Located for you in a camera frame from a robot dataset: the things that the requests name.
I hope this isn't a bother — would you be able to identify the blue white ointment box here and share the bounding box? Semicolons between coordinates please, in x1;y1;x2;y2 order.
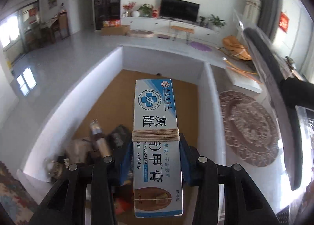
132;79;183;218

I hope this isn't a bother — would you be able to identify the small glass bottle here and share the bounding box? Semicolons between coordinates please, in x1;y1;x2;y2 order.
89;120;112;158

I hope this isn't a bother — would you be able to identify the rhinestone bow hair clip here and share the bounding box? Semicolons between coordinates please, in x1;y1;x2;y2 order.
46;137;94;182

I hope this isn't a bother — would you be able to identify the white storage box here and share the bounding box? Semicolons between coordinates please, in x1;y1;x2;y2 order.
22;46;226;181

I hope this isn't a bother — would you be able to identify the round patterned rug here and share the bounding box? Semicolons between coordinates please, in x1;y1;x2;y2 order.
219;90;279;167

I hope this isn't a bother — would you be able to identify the white flat cardboard box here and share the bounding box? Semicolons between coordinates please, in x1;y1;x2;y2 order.
224;59;263;94

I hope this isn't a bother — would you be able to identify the orange lounge chair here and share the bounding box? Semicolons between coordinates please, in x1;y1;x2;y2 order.
222;35;252;61

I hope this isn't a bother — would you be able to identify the white tv cabinet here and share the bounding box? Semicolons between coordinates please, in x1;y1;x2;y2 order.
121;17;222;43

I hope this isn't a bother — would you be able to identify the wooden bench stool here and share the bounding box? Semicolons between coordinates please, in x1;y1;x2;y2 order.
170;25;195;45

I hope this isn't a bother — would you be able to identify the green potted plant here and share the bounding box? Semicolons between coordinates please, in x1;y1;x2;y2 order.
209;14;227;31

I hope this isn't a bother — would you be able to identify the black television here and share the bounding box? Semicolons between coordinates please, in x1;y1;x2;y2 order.
160;0;200;22

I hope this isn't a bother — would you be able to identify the red flower vase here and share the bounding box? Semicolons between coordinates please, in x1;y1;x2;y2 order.
122;1;136;17

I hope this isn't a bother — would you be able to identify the red wall decoration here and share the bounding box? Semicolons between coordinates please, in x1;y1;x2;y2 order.
278;12;289;33

